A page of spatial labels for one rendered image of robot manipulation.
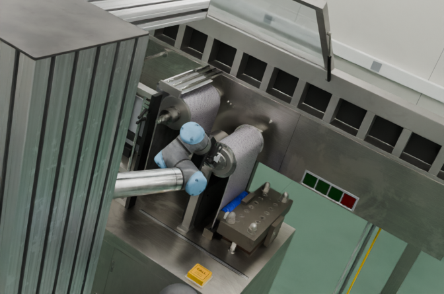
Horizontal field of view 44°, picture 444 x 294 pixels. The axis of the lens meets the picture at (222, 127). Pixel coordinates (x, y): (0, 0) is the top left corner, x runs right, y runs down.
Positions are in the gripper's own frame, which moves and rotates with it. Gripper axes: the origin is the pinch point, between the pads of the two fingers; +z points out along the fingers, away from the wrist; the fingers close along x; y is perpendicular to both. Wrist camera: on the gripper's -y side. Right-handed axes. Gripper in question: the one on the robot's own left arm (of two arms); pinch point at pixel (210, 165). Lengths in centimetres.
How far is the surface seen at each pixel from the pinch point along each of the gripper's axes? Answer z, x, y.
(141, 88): -20.2, 32.9, 9.6
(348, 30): 203, 33, 177
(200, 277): 3.8, -18.8, -37.6
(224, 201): 17.4, -7.5, -7.6
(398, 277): 64, -81, 6
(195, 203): 11.8, 1.1, -14.9
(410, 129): 6, -59, 51
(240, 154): 5.0, -6.7, 10.3
